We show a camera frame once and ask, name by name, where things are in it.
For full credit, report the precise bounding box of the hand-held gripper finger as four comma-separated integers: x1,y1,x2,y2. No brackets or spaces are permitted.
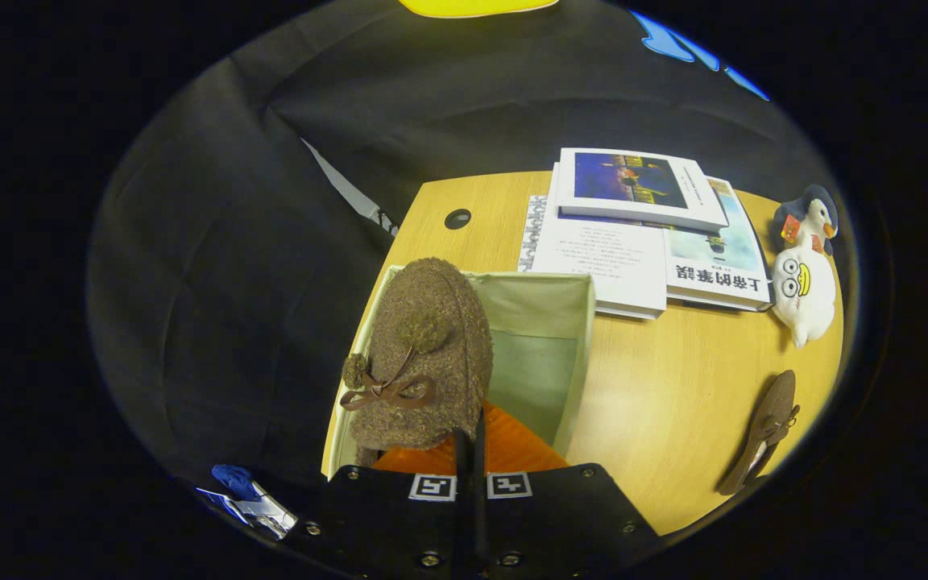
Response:
474,401,662,580
283,427,473,580

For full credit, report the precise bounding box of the green fabric storage box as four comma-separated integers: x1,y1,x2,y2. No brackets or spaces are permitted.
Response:
321,264,598,478

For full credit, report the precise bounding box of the brown fuzzy shoe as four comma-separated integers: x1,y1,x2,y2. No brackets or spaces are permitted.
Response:
339,256,495,468
715,369,801,496

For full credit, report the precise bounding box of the white shiny packet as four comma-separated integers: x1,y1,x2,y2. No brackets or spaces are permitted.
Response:
197,487,297,539

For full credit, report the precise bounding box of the small blue item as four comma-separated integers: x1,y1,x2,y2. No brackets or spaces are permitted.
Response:
211,464,259,502

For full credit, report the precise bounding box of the white text-covered book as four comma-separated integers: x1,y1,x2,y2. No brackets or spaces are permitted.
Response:
517,165,668,321

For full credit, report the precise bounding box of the book with blue picture cover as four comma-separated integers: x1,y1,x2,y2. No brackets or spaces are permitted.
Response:
554,147,729,234

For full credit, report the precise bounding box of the white plush toy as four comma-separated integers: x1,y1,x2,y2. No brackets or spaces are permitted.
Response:
768,244,838,349

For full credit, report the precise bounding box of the penguin plush toy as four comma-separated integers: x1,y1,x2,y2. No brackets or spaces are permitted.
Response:
770,184,840,257

